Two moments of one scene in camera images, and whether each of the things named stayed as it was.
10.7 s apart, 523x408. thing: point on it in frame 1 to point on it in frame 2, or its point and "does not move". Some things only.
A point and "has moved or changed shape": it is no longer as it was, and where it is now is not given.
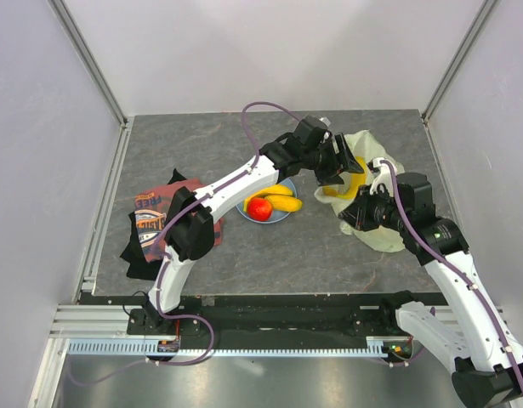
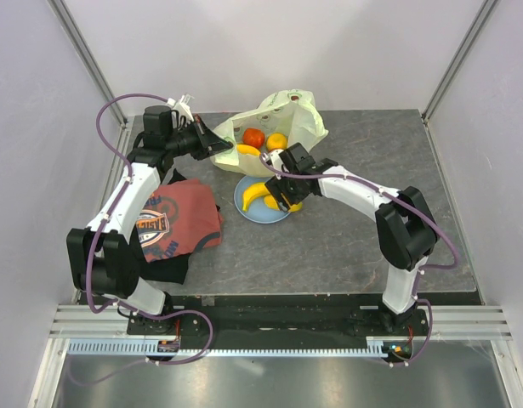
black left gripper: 331,176 to 207,140
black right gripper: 357,213 to 276,186
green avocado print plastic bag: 364,145 to 282,120
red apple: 259,208 to 253,137
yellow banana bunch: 357,180 has moved or changed shape
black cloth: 138,268 does not move
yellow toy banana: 284,203 does not move
